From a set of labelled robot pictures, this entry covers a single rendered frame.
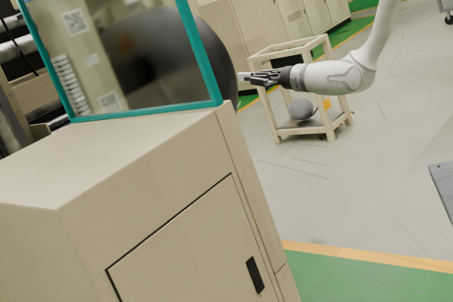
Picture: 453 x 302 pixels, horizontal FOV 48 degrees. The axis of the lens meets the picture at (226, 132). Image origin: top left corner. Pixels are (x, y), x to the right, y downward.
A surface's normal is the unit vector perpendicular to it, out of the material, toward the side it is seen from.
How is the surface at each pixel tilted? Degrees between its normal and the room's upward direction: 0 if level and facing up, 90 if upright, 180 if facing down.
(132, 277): 90
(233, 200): 90
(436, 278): 0
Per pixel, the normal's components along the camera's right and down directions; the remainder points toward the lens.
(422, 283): -0.33, -0.90
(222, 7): -0.62, 0.43
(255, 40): 0.71, -0.04
